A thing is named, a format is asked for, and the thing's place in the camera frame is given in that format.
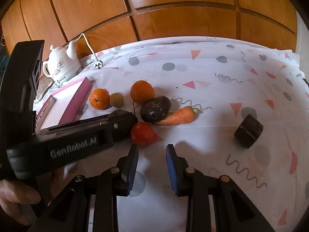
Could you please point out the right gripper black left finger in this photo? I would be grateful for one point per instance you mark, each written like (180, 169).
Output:
(70, 210)

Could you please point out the person's left hand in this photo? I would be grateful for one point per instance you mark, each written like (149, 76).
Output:
(14, 194)

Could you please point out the orange carrot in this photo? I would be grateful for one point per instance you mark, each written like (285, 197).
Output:
(184, 115)

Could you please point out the patterned white tablecloth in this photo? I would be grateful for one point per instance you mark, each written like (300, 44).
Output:
(225, 80)

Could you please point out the orange mandarin with stem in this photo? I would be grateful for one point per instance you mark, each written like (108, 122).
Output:
(141, 92)

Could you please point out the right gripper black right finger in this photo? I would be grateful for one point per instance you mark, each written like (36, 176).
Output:
(233, 210)

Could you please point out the pink rimmed white tray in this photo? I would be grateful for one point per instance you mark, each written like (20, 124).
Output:
(62, 106)

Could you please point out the small pale round fruit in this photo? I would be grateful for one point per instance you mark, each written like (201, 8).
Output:
(116, 100)

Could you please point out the red tomato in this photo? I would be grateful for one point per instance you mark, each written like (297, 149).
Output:
(142, 134)

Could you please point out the white ceramic electric kettle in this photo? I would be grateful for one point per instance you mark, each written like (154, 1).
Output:
(62, 63)

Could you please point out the wooden panelled cabinet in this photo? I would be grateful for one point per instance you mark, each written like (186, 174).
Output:
(110, 23)

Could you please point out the dark avocado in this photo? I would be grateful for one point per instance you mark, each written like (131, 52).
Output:
(118, 112)
(155, 110)

